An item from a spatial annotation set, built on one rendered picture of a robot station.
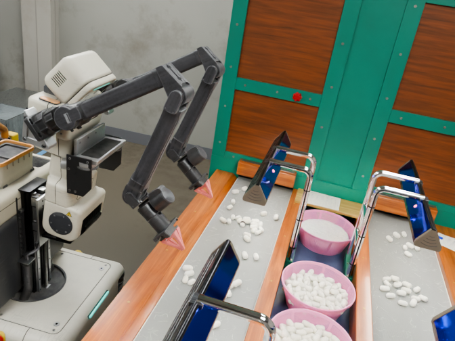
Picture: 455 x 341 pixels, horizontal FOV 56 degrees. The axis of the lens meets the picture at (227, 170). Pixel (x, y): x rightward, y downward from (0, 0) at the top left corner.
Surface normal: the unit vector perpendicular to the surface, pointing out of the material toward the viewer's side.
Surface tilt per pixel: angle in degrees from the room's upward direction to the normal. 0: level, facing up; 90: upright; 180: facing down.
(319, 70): 90
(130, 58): 90
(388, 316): 0
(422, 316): 0
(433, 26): 90
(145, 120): 90
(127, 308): 0
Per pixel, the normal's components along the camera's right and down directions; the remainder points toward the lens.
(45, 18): -0.22, 0.38
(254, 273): 0.14, -0.90
